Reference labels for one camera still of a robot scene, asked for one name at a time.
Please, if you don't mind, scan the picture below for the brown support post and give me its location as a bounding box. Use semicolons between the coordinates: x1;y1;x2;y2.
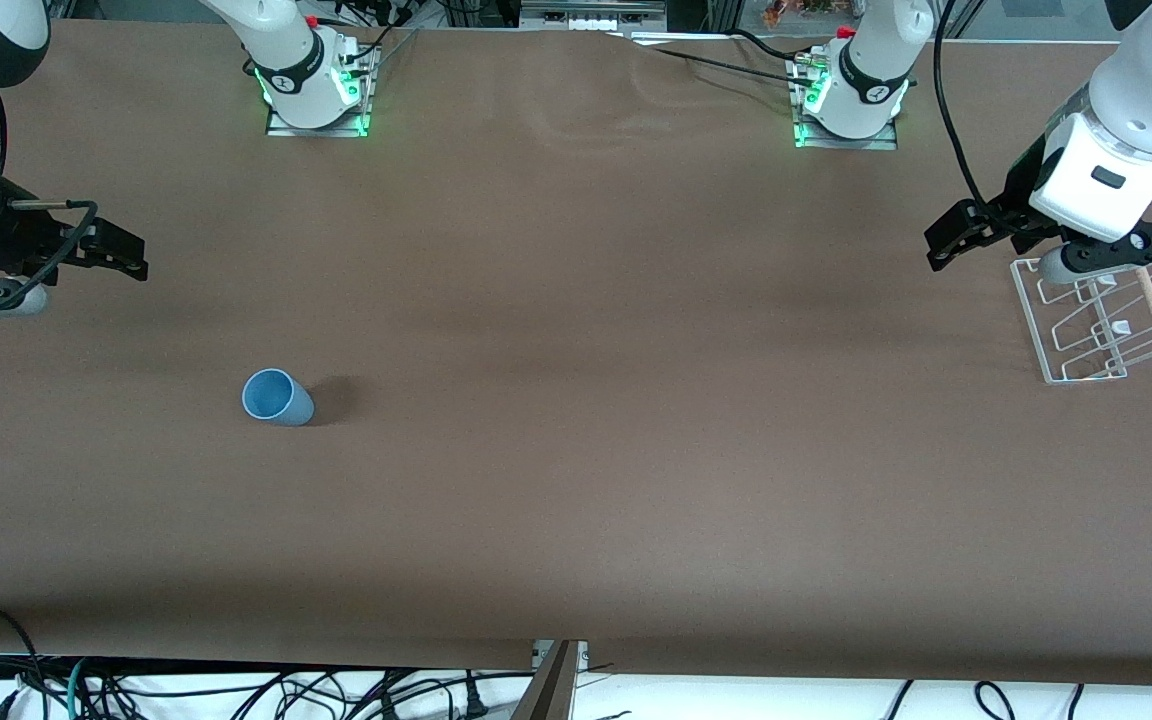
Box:
511;640;582;720

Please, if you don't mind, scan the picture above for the brown table cover sheet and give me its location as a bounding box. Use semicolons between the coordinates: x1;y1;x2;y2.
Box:
0;18;1152;689

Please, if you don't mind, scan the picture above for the blue plastic cup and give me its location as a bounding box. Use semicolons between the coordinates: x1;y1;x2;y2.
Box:
241;368;316;428

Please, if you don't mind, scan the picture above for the looped black cable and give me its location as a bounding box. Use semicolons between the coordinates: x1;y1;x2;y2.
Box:
974;682;1019;720

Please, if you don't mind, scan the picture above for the long black table cable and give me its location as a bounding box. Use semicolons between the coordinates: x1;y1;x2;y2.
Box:
651;45;819;86

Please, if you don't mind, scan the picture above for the short black table cable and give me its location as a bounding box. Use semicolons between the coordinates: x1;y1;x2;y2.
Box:
726;28;809;61

